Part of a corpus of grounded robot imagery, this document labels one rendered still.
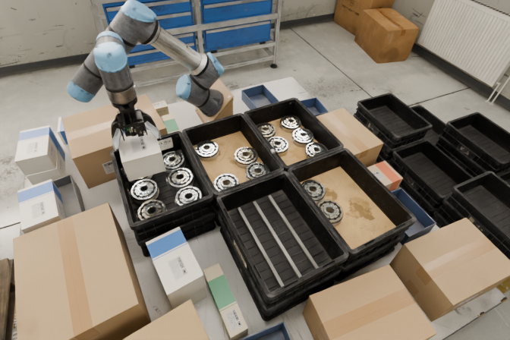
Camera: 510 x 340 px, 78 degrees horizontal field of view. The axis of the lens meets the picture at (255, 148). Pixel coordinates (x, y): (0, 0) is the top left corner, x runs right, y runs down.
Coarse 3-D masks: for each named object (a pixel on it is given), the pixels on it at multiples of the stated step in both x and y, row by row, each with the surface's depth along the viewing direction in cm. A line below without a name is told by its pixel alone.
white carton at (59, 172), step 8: (64, 152) 156; (56, 160) 142; (64, 160) 152; (56, 168) 138; (64, 168) 149; (32, 176) 136; (40, 176) 138; (48, 176) 139; (56, 176) 141; (64, 176) 146
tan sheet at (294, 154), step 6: (276, 120) 161; (276, 126) 157; (276, 132) 154; (282, 132) 154; (288, 138) 151; (288, 144) 148; (288, 150) 146; (294, 150) 146; (300, 150) 146; (282, 156) 143; (288, 156) 143; (294, 156) 143; (300, 156) 143; (288, 162) 140; (294, 162) 140
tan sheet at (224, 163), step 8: (224, 136) 151; (232, 136) 151; (240, 136) 151; (224, 144) 147; (232, 144) 147; (240, 144) 147; (248, 144) 148; (224, 152) 143; (232, 152) 144; (200, 160) 139; (216, 160) 140; (224, 160) 140; (232, 160) 140; (208, 168) 136; (216, 168) 136; (224, 168) 136; (232, 168) 136; (240, 168) 137; (216, 176) 133; (240, 176) 134
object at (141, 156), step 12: (120, 144) 101; (132, 144) 101; (144, 144) 101; (156, 144) 101; (132, 156) 97; (144, 156) 98; (156, 156) 100; (132, 168) 99; (144, 168) 101; (156, 168) 103; (132, 180) 102
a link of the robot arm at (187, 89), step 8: (184, 80) 152; (192, 80) 152; (176, 88) 156; (184, 88) 151; (192, 88) 152; (200, 88) 153; (184, 96) 153; (192, 96) 154; (200, 96) 157; (192, 104) 161; (200, 104) 160
